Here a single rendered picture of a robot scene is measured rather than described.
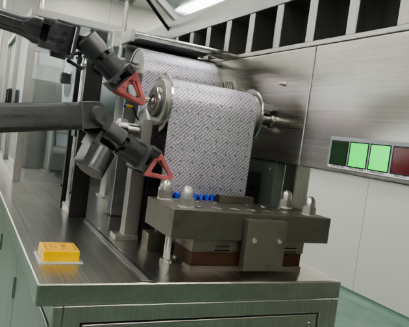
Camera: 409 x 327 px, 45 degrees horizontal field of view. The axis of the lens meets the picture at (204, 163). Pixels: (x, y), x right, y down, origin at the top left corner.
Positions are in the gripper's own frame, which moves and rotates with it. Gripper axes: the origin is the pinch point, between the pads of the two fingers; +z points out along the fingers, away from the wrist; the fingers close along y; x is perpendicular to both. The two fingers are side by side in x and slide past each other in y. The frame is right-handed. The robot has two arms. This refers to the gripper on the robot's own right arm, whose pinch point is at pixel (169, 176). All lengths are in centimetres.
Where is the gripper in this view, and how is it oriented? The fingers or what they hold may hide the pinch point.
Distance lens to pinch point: 119.8
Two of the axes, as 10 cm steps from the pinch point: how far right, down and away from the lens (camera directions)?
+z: 7.3, 5.4, 4.2
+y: 4.3, 1.1, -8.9
